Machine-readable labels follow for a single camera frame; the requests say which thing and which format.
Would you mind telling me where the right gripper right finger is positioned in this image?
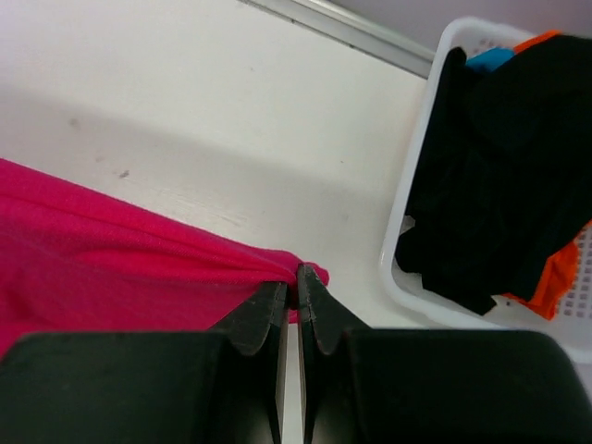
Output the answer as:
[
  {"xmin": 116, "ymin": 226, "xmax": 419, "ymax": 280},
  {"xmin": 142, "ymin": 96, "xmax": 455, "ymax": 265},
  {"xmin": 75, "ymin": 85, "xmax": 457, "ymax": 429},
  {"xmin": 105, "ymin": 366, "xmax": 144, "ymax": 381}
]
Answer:
[{"xmin": 297, "ymin": 265, "xmax": 591, "ymax": 443}]

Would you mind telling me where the blue t shirt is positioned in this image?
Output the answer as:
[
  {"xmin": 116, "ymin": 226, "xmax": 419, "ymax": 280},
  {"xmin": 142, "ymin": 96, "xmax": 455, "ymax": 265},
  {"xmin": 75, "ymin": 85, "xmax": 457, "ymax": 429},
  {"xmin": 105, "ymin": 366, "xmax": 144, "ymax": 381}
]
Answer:
[{"xmin": 465, "ymin": 47, "xmax": 514, "ymax": 74}]

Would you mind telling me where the white plastic basket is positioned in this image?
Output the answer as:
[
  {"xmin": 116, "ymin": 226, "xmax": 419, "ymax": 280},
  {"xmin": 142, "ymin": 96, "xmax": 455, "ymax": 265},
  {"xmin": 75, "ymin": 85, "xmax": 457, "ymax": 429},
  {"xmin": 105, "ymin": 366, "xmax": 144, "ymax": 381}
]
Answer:
[{"xmin": 378, "ymin": 16, "xmax": 592, "ymax": 366}]

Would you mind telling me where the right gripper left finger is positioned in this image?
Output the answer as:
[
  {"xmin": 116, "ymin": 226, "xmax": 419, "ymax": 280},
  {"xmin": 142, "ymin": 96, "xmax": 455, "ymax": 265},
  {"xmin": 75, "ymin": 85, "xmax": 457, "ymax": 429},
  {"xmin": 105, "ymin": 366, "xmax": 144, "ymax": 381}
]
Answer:
[{"xmin": 1, "ymin": 282, "xmax": 289, "ymax": 443}]

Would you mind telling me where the black t shirt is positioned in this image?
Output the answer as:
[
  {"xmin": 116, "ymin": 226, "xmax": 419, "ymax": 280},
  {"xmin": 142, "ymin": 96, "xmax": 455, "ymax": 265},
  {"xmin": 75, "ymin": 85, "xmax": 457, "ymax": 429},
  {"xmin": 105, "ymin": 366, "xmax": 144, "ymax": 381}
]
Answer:
[{"xmin": 393, "ymin": 34, "xmax": 592, "ymax": 316}]

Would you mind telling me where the aluminium table rail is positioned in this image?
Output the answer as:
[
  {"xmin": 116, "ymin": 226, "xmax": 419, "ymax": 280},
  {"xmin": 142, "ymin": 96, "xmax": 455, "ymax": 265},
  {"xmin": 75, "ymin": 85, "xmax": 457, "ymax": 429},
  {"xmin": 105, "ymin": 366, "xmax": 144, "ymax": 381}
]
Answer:
[{"xmin": 248, "ymin": 0, "xmax": 434, "ymax": 79}]

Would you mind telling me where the red t shirt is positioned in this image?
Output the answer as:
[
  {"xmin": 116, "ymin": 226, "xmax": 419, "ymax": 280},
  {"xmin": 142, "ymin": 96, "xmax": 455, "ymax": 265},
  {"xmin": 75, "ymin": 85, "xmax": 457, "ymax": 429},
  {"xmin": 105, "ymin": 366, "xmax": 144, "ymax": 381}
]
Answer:
[{"xmin": 1, "ymin": 161, "xmax": 302, "ymax": 350}]

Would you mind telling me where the orange t shirt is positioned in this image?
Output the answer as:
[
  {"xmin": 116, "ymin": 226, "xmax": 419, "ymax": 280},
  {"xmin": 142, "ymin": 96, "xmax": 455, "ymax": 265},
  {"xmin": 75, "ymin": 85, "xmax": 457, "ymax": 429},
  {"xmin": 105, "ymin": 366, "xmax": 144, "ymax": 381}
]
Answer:
[{"xmin": 498, "ymin": 31, "xmax": 591, "ymax": 319}]

